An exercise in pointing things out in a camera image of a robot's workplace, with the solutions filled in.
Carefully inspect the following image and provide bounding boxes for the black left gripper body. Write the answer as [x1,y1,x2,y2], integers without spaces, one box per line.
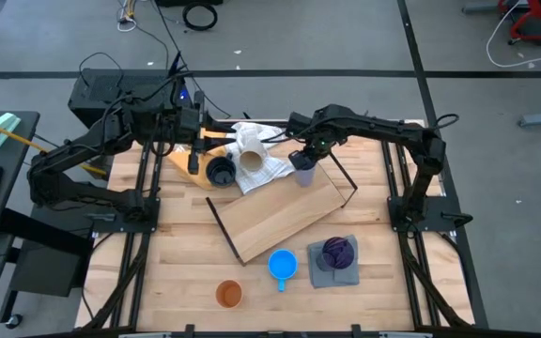
[176,90,207,176]

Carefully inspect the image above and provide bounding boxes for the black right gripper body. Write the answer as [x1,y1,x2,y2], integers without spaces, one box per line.
[286,111,336,160]

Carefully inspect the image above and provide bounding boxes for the lavender cup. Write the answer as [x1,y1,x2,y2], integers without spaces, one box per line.
[292,159,317,189]

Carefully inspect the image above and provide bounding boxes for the black mug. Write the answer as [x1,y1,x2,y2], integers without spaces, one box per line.
[204,152,239,190]

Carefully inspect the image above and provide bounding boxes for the beige cup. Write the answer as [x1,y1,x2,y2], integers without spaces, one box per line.
[238,135,270,174]

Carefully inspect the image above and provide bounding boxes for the purple faceted tumbler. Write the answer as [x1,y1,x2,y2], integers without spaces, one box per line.
[316,236,356,273]

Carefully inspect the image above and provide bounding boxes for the blue plastic mug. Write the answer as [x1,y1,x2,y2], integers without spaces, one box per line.
[267,248,300,293]

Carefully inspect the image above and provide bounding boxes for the peach orange plastic cup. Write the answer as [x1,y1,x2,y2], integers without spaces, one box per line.
[214,279,244,310]

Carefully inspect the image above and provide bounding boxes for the wooden shelf with black legs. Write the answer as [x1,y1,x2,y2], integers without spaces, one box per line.
[204,149,360,268]

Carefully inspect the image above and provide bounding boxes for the yellow cloth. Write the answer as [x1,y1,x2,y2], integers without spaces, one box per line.
[164,129,234,192]

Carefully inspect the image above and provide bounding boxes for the white checked cloth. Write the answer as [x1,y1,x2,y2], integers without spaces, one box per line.
[225,121,299,196]

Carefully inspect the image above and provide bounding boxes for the black wifi antenna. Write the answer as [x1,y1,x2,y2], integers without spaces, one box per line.
[166,50,194,80]

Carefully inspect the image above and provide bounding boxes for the black computer tower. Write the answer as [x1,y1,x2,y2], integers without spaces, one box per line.
[67,69,193,129]

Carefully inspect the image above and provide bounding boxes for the grey folded cloth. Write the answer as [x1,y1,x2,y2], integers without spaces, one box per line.
[306,234,362,289]

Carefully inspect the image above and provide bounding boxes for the long yellow rod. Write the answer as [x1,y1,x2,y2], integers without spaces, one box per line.
[0,112,108,177]

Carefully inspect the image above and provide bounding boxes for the black side desk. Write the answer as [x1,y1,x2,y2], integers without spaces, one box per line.
[0,110,41,240]

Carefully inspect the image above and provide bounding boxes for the mint green stapler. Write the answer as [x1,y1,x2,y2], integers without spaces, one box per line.
[0,112,23,149]

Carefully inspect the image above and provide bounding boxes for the black stand base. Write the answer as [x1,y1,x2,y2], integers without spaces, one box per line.
[0,208,94,330]

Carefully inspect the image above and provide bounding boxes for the red wheeled chair base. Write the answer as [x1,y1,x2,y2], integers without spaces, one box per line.
[498,0,541,46]

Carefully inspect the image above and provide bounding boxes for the black cable coil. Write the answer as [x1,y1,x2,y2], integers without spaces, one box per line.
[181,2,219,33]

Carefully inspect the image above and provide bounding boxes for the white yellow cable bundle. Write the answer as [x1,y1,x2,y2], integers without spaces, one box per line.
[116,0,142,34]

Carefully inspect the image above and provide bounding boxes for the black right arm cable loop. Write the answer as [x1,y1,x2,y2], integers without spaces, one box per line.
[434,113,461,132]

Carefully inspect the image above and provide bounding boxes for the black table frame rails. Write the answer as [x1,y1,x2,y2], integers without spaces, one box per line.
[80,119,490,338]

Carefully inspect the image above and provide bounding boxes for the white floor cable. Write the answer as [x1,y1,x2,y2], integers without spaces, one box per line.
[486,0,541,69]

